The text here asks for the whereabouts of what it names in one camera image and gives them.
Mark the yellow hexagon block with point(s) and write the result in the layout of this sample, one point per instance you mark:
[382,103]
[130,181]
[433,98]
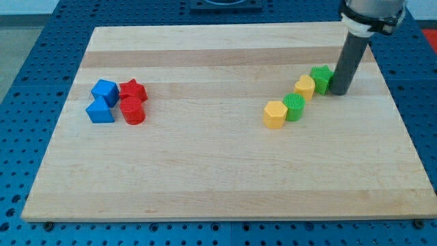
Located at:
[274,114]

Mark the green cylinder block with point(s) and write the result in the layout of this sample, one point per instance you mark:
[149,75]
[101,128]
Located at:
[295,104]

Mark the yellow heart block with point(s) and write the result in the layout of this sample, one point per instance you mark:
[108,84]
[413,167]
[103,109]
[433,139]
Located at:
[305,86]

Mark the green star block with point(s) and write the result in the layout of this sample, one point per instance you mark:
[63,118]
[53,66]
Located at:
[322,76]

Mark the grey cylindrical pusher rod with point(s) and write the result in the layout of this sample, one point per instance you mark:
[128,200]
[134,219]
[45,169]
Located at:
[347,65]

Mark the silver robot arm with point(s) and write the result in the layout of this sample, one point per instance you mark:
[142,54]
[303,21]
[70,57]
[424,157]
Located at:
[364,18]

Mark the wooden board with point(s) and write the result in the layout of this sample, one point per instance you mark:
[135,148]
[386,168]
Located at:
[203,152]

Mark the red cylinder block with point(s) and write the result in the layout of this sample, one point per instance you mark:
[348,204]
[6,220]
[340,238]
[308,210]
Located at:
[132,110]

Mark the red star block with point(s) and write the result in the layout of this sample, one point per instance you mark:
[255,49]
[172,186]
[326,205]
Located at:
[132,88]

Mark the blue cube block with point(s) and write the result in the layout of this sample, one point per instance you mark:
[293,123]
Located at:
[108,90]

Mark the blue triangle block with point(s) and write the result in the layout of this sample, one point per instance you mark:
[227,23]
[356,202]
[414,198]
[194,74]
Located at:
[99,111]

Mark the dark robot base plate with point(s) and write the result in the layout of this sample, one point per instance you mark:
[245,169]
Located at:
[225,5]

